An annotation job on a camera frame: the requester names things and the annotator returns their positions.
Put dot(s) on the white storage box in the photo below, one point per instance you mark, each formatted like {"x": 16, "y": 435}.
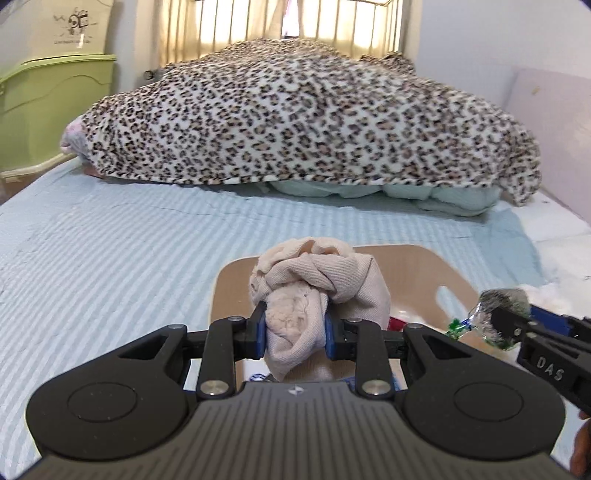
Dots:
{"x": 46, "y": 27}

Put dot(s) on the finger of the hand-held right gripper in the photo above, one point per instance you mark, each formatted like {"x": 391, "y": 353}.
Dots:
{"x": 549, "y": 318}
{"x": 510, "y": 323}

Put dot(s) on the small red item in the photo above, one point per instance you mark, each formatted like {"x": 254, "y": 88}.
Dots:
{"x": 396, "y": 323}

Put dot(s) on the tan wooden tray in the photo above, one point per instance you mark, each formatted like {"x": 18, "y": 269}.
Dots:
{"x": 231, "y": 286}

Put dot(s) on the beige cloth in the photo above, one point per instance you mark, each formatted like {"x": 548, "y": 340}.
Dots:
{"x": 323, "y": 277}

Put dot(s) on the person's right hand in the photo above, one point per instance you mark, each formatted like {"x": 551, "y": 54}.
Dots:
{"x": 582, "y": 450}

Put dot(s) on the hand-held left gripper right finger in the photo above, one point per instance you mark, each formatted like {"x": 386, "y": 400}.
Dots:
{"x": 328, "y": 339}

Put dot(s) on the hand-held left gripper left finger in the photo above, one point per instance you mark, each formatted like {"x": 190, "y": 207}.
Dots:
{"x": 260, "y": 333}

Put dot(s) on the cream window curtain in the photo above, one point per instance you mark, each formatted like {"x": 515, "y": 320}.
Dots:
{"x": 184, "y": 27}

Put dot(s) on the green plastic cabinet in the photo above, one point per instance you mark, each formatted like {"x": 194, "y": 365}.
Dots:
{"x": 41, "y": 106}

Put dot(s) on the pink padded panel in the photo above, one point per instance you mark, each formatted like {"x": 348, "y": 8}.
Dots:
{"x": 554, "y": 115}

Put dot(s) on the blue striped bed sheet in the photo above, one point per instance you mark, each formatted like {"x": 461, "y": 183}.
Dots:
{"x": 115, "y": 254}

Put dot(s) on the white fluffy cloth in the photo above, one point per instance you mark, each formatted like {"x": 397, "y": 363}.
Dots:
{"x": 563, "y": 258}

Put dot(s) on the clear plastic wrapper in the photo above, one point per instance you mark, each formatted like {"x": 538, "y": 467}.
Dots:
{"x": 503, "y": 300}

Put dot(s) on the leopard print blanket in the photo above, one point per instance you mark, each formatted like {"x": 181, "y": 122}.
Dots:
{"x": 300, "y": 115}

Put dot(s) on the pink cloth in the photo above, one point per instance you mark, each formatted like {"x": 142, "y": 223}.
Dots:
{"x": 74, "y": 138}

